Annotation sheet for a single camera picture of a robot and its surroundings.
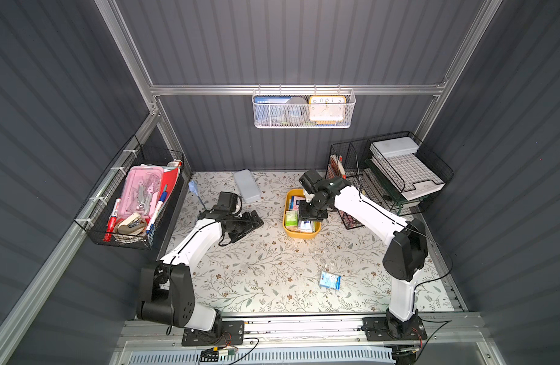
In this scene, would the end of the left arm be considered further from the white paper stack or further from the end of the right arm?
the white paper stack

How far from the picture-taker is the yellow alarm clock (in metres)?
0.89

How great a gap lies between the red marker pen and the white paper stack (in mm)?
974

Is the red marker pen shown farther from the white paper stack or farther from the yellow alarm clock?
the white paper stack

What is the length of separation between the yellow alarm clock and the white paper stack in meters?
0.23

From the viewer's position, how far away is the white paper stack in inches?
35.6
